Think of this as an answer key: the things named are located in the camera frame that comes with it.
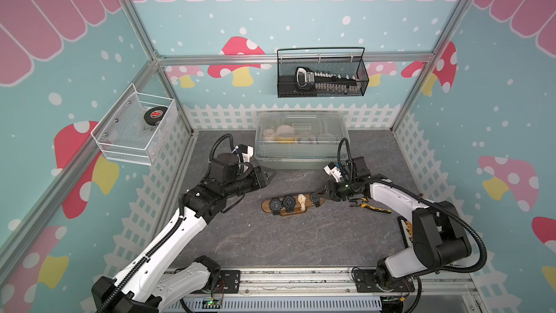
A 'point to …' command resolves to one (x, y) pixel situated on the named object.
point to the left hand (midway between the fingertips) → (273, 178)
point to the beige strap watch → (301, 198)
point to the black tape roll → (154, 115)
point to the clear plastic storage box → (299, 140)
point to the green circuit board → (208, 303)
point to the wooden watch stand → (310, 204)
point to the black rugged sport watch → (276, 205)
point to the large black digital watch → (289, 202)
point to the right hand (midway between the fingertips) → (317, 194)
